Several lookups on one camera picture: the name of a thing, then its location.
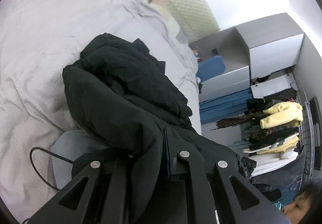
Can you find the person head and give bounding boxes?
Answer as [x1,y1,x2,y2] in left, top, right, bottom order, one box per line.
[281,179,321,224]

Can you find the black puffer jacket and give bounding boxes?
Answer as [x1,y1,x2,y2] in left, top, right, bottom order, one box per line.
[62,33,237,223]

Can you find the yellow folded clothes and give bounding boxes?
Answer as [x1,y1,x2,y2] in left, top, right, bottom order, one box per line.
[260,101,303,129]

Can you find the grey beige pillow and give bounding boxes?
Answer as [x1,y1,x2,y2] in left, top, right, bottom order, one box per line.
[150,0,188,45]

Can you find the black cable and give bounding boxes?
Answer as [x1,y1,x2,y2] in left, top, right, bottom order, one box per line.
[21,147,76,224]

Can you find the grey bed blanket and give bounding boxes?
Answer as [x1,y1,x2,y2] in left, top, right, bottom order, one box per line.
[1,0,201,222]

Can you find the grey white wardrobe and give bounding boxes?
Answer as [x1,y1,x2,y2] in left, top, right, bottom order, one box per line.
[190,13,321,102]

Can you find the bottles on side shelf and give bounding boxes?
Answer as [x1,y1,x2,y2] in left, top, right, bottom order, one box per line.
[192,49,203,63]

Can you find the blue padded chair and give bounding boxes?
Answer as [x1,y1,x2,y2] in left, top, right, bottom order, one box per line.
[196,56,226,82]

